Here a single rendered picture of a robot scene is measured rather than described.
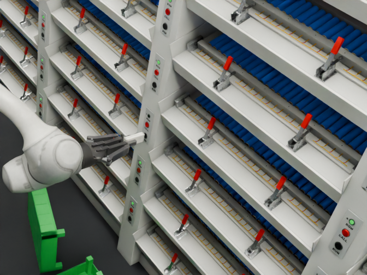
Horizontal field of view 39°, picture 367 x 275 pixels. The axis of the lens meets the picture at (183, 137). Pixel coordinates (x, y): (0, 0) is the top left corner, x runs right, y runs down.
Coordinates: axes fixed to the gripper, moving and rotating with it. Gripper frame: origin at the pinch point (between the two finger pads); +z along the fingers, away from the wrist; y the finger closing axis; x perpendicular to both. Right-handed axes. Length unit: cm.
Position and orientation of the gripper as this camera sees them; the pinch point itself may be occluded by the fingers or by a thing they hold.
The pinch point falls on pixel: (134, 139)
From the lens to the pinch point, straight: 163.3
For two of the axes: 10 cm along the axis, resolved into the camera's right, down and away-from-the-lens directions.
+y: 6.1, 5.7, -5.5
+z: 7.7, -2.6, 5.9
